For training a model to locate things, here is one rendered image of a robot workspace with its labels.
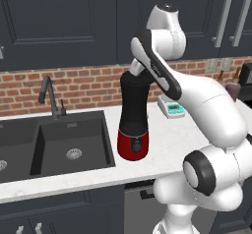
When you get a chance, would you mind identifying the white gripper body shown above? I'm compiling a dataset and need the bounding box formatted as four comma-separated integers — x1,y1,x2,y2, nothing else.
129,58,147,77

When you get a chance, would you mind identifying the black blender with red base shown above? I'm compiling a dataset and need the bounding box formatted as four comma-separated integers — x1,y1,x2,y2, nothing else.
116,71,155,162

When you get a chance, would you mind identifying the white kitchen scale teal display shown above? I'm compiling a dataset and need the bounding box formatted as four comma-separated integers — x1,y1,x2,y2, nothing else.
157,93,187,120

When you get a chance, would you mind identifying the black tap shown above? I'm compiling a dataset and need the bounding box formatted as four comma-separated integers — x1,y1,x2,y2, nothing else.
36,75,68,121

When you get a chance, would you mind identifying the dark cupboard door wide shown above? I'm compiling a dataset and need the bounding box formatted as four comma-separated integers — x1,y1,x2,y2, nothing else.
0,0,118,73

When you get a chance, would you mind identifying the black double sink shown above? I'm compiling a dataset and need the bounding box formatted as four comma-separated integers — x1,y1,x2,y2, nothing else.
0,109,117,185

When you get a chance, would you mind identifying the maroon jar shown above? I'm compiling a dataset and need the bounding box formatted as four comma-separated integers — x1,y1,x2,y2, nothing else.
224,82,243,102

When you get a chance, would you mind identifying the black countertop appliance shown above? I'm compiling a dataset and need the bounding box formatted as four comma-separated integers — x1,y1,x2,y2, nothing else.
238,62,252,102

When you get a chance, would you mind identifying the grey dishwasher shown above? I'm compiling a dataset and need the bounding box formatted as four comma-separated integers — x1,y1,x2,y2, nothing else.
123,179,219,234

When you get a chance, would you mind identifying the dark false drawer front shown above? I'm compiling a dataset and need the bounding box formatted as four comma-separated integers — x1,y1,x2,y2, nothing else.
0,189,92,222

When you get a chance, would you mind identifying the dark base cupboard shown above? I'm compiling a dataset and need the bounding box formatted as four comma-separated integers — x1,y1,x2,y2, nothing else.
208,177,252,234

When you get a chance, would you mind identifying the grey wall socket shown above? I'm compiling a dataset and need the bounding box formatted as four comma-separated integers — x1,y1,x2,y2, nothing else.
220,57,233,72
205,58,220,74

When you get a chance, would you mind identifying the black dishwasher handle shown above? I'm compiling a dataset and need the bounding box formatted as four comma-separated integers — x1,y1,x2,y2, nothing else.
139,188,156,201

